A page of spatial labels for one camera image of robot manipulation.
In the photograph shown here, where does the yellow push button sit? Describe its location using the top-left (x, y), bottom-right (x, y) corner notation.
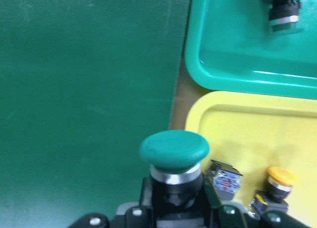
top-left (248, 166), bottom-right (299, 220)
top-left (206, 160), bottom-right (243, 201)

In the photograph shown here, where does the yellow plastic tray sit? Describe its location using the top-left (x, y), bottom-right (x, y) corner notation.
top-left (185, 91), bottom-right (317, 228)

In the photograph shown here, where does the green plastic tray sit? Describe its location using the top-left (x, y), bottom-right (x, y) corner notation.
top-left (185, 0), bottom-right (317, 99)

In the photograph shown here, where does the green push button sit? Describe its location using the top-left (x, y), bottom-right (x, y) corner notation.
top-left (262, 0), bottom-right (302, 33)
top-left (139, 130), bottom-right (210, 217)

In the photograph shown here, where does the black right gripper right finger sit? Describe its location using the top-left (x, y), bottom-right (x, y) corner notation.
top-left (202, 175), bottom-right (222, 221)

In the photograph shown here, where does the green conveyor belt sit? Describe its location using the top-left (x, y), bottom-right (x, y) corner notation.
top-left (0, 0), bottom-right (190, 228)

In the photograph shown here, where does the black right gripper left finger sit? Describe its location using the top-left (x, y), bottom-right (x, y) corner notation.
top-left (139, 177), bottom-right (155, 221)

